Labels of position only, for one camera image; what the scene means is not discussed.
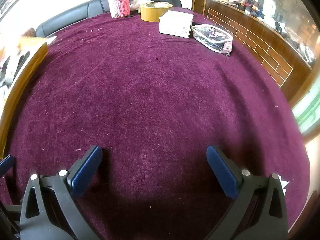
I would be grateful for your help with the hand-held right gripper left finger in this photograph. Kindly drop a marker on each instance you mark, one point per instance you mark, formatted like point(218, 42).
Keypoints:
point(85, 171)

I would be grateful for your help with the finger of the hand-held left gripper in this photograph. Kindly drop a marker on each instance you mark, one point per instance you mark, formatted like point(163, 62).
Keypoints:
point(6, 165)

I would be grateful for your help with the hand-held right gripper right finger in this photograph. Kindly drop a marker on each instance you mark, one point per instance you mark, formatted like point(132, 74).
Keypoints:
point(222, 172)

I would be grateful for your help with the white tray with yellow edge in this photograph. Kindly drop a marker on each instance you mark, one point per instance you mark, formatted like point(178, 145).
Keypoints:
point(30, 65)

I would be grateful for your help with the white paper scrap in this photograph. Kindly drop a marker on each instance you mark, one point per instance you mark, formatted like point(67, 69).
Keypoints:
point(283, 182)

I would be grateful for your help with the purple velvet tablecloth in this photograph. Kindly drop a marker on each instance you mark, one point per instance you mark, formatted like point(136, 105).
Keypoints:
point(150, 92)

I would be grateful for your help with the transparent zip pouch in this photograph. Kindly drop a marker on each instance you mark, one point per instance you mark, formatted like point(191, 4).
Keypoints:
point(212, 38)

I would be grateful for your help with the wooden cabinet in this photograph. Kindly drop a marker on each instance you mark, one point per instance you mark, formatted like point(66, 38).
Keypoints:
point(250, 37)

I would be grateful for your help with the white cardboard box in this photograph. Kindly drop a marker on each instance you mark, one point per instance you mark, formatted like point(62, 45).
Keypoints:
point(176, 25)

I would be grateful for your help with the black leather sofa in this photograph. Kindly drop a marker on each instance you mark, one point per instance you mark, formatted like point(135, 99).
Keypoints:
point(75, 12)

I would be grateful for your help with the thin black pen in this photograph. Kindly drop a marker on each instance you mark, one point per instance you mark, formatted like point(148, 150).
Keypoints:
point(130, 16)

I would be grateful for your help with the yellow tape roll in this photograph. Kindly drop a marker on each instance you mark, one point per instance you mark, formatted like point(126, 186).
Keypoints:
point(155, 13)

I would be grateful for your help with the crumpled pale cloth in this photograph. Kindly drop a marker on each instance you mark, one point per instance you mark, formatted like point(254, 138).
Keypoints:
point(136, 3)

